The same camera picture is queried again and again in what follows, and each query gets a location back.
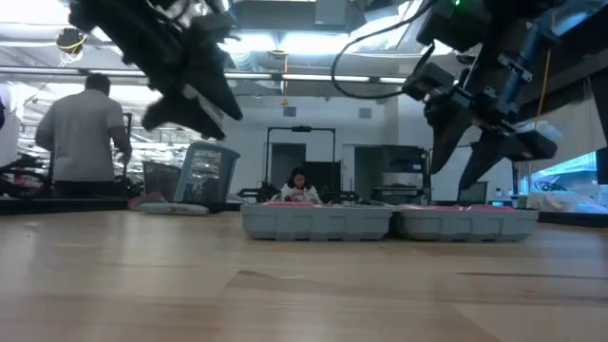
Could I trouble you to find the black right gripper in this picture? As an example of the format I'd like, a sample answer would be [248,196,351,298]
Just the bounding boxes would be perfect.
[425,51,560,191]

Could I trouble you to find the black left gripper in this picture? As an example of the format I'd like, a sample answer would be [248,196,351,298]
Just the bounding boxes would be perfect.
[141,0,244,142]

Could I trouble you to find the pink handled pliers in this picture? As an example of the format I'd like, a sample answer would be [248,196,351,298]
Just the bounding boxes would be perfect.
[263,200,320,208]

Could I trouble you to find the grey plastic tool case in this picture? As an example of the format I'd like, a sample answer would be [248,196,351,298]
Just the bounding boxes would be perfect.
[240,201,541,243]

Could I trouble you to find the dark office chair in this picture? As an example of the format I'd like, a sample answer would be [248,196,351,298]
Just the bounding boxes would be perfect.
[456,180,489,206]

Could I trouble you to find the black equipment shelf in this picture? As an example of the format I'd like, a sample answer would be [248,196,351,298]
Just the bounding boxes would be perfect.
[372,144,431,206]

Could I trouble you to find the grey blue office chair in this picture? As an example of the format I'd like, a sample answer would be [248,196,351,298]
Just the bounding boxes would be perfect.
[172,141,242,206]

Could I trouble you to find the grey mesh office chair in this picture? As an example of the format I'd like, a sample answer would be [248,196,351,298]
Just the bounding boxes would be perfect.
[142,160,182,201]

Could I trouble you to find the grey door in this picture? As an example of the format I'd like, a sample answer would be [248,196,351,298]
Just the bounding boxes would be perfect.
[270,142,307,191]

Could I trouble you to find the long ceiling light bar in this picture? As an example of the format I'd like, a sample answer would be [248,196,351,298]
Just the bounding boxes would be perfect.
[0,66,409,87]

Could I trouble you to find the clear plastic bag pile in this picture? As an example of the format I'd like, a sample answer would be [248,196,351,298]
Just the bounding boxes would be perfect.
[517,189,608,215]

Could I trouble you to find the person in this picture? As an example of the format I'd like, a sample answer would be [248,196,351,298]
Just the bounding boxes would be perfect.
[34,72,134,200]
[278,165,324,205]

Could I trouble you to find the black ceiling mounted device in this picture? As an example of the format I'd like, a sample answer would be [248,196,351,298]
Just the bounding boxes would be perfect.
[54,27,89,54]

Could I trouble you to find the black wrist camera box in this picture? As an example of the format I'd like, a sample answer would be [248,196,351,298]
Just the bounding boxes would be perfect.
[403,61,456,102]

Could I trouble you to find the black camera rig stand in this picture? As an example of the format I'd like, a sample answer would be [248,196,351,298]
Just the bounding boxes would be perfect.
[122,112,134,181]

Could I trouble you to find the yellow hanging cable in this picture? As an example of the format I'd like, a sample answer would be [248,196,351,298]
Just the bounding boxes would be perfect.
[535,49,553,123]

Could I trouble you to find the black gantry frame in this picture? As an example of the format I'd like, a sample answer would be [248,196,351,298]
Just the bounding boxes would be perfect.
[263,124,337,191]

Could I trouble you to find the black looped gripper cable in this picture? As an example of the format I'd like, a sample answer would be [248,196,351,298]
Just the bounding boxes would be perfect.
[331,0,436,101]

